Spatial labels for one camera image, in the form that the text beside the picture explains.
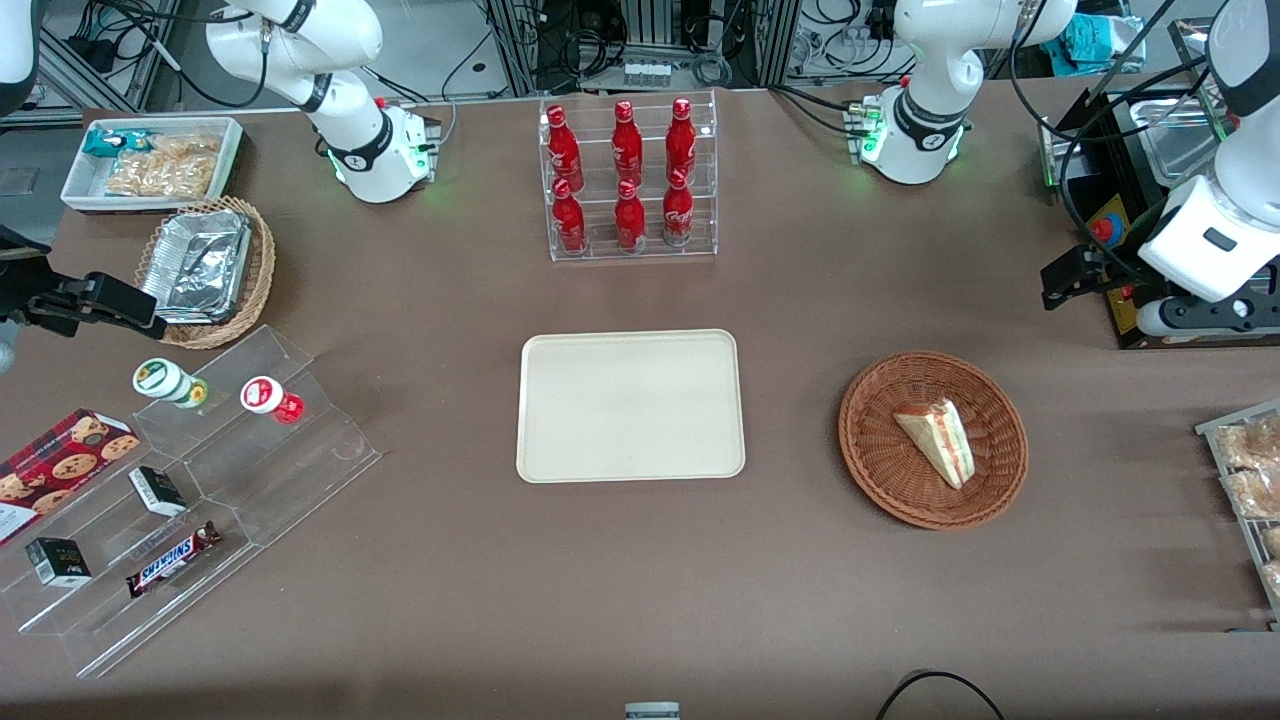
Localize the triangular sandwich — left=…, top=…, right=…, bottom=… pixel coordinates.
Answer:
left=893, top=398, right=976, bottom=491

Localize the small black carton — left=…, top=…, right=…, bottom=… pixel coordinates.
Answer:
left=25, top=537, right=93, bottom=587
left=128, top=466, right=188, bottom=518

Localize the brown round wicker basket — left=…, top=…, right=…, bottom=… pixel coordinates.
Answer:
left=838, top=351, right=1029, bottom=531

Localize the red chocolate chip cookie box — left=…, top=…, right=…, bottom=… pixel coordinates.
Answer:
left=0, top=408, right=141, bottom=547

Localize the clear acrylic stepped stand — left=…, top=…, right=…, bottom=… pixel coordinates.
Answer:
left=0, top=325, right=383, bottom=681

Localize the Snickers chocolate bar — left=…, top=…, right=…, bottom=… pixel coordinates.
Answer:
left=126, top=522, right=223, bottom=599

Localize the red cola bottle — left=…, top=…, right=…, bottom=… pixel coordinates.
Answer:
left=666, top=97, right=697, bottom=184
left=552, top=178, right=588, bottom=253
left=546, top=105, right=584, bottom=193
left=662, top=168, right=695, bottom=247
left=614, top=180, right=647, bottom=251
left=612, top=100, right=644, bottom=186

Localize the aluminium frame with cables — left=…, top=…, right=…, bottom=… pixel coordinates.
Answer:
left=478, top=0, right=806, bottom=93

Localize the white rectangular snack bin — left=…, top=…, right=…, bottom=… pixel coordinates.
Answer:
left=60, top=116, right=246, bottom=216

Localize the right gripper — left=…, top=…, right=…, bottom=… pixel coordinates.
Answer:
left=0, top=225, right=168, bottom=376

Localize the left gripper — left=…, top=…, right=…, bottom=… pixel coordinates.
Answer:
left=1040, top=245, right=1280, bottom=338

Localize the teal crumpled cloth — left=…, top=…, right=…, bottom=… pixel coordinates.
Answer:
left=1040, top=14, right=1147, bottom=77

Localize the red lid yogurt cup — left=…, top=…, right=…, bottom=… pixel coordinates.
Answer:
left=240, top=376, right=305, bottom=425

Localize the teal snack packet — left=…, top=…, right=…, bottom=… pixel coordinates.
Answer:
left=83, top=127, right=153, bottom=158

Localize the clear bag of crackers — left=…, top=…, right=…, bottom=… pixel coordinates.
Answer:
left=105, top=134, right=222, bottom=199

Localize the green lid yogurt cup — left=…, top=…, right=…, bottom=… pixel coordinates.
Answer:
left=133, top=358, right=209, bottom=409

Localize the light tan wicker basket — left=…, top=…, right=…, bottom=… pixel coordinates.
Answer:
left=135, top=195, right=277, bottom=350

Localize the clear acrylic bottle rack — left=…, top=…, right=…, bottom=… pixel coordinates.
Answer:
left=538, top=89, right=719, bottom=264

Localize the black cable loop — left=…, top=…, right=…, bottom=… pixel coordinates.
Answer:
left=875, top=669, right=1007, bottom=720

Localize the grey wire bread rack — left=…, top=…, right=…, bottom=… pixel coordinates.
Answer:
left=1195, top=400, right=1280, bottom=629

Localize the beige plastic tray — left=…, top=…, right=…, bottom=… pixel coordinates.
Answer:
left=516, top=329, right=747, bottom=484

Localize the stack of foil containers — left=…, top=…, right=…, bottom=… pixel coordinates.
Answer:
left=140, top=208, right=253, bottom=324

